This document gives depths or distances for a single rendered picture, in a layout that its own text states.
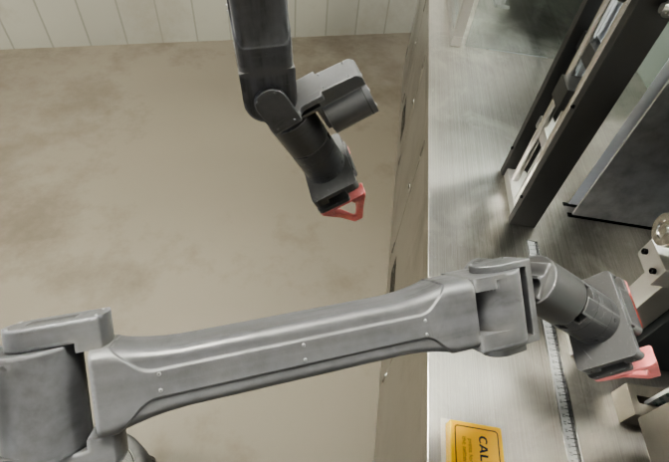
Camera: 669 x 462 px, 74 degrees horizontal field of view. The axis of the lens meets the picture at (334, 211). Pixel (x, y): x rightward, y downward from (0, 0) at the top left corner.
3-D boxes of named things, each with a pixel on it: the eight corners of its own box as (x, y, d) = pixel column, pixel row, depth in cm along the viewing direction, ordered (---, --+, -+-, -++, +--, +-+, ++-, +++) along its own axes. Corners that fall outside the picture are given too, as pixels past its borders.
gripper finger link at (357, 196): (369, 185, 69) (345, 147, 62) (383, 220, 65) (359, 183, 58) (331, 204, 70) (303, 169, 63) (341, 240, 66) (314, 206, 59)
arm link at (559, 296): (539, 306, 42) (557, 251, 43) (486, 297, 48) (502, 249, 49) (584, 334, 44) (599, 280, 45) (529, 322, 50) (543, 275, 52)
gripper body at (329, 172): (342, 139, 65) (321, 105, 59) (361, 189, 59) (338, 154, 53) (304, 160, 66) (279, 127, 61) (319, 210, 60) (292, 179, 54)
